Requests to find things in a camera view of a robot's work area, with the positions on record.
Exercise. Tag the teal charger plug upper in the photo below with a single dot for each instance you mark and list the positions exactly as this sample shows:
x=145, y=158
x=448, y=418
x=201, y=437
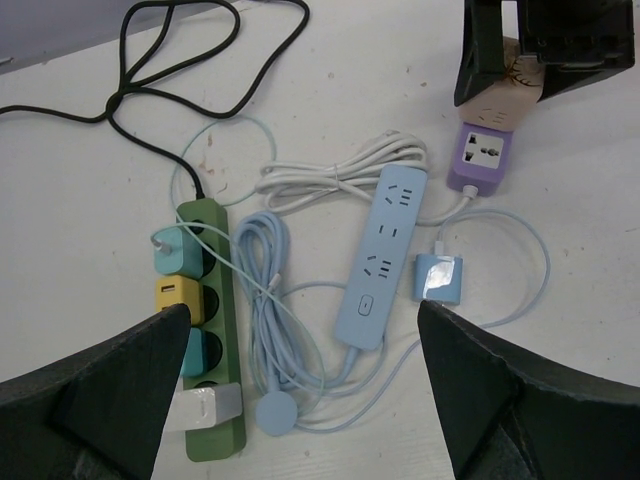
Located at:
x=177, y=253

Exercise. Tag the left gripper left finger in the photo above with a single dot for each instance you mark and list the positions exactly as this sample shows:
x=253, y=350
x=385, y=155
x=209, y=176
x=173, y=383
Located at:
x=99, y=413

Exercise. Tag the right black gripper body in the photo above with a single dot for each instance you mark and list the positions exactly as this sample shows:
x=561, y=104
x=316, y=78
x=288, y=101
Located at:
x=578, y=34

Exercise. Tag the green power strip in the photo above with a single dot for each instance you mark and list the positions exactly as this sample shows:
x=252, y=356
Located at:
x=229, y=438

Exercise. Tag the teal charger plug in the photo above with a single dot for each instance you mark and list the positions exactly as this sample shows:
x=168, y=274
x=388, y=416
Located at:
x=195, y=360
x=177, y=253

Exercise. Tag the blue USB charger plug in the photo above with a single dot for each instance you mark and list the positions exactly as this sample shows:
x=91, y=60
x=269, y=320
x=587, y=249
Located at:
x=437, y=278

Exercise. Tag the yellow charger plug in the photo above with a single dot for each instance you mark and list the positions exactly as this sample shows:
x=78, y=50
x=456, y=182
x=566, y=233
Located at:
x=177, y=289

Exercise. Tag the pink cube socket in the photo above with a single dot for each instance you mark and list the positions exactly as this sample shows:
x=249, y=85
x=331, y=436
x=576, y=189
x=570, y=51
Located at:
x=505, y=104

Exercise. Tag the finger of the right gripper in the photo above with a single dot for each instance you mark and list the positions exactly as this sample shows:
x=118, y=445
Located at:
x=482, y=59
x=563, y=74

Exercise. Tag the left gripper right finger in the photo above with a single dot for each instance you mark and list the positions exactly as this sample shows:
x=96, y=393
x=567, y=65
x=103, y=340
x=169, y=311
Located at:
x=509, y=413

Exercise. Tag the white charger plug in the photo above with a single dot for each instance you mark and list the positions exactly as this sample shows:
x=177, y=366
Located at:
x=204, y=407

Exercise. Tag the teal charger plug lower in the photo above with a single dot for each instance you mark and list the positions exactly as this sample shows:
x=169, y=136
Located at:
x=195, y=360

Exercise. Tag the purple USB power strip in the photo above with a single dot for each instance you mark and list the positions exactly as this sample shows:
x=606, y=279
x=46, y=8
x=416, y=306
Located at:
x=479, y=159

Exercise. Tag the blue power strip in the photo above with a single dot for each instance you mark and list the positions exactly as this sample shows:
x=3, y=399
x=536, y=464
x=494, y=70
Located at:
x=380, y=257

